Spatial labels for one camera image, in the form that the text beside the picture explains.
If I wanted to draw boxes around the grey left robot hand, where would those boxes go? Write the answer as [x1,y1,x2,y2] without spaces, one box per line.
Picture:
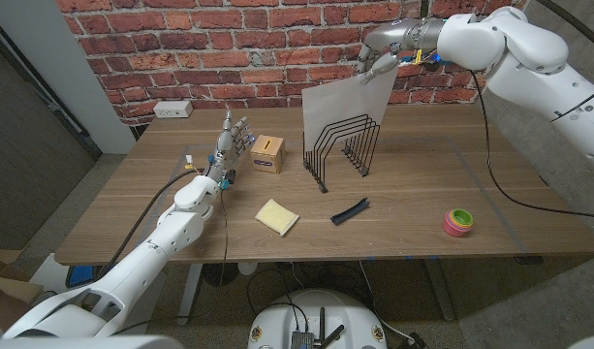
[203,109,257,181]

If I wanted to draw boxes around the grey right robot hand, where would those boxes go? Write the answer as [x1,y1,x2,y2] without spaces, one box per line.
[357,17,446,86]

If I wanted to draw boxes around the white paper file sheet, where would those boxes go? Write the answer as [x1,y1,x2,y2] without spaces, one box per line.
[300,65,399,152]

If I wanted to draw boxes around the small wooden box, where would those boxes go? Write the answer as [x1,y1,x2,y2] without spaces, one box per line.
[249,134,287,175]

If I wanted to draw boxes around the white power outlet strip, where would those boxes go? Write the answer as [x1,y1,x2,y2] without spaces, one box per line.
[152,100,194,119]

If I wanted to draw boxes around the yellow sponge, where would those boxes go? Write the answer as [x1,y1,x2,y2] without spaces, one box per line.
[254,198,300,238]

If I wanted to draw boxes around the brick print backdrop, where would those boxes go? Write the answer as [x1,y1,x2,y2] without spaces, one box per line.
[55,0,529,128]

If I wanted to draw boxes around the black round floor object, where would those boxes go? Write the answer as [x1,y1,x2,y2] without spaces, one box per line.
[202,263,239,288]

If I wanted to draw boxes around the black plastic strip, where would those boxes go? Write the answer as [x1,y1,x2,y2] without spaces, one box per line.
[329,197,371,227]

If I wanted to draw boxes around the metal table leg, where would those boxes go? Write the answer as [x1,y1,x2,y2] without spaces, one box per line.
[176,264,204,327]
[424,259,456,322]

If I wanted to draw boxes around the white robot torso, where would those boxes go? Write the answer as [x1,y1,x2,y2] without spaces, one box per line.
[246,289,389,349]

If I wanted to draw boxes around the white and blue floor device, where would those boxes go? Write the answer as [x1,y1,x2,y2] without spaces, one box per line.
[34,252,102,295]

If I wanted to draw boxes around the colourful stacking cups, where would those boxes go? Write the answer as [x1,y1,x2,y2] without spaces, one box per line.
[442,207,475,238]

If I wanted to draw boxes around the grey module with antennas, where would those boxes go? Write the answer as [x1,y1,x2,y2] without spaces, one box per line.
[290,306,346,349]

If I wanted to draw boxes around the brown cardboard box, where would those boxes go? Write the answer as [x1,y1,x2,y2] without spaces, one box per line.
[0,249,45,331]

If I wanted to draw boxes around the thin black left wrist cable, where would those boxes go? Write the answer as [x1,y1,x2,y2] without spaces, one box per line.
[218,186,230,287]

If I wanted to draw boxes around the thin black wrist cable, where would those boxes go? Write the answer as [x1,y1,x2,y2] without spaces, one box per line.
[218,186,230,287]
[469,69,594,219]

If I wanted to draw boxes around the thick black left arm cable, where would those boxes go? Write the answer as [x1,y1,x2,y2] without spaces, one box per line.
[95,168,205,282]

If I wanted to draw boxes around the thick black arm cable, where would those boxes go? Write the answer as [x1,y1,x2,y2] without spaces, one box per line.
[420,0,594,46]
[95,168,205,282]

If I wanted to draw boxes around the black wire file rack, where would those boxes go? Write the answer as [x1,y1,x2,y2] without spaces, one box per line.
[301,113,381,194]

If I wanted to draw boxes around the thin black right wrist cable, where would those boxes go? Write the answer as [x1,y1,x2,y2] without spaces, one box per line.
[469,69,594,219]

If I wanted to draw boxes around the black floor cable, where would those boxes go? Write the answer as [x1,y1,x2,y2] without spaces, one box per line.
[246,268,310,331]

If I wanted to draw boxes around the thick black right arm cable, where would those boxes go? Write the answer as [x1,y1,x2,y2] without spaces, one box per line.
[420,0,594,46]

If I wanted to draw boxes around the white floor cable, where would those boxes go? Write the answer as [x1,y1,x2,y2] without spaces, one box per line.
[359,261,409,340]

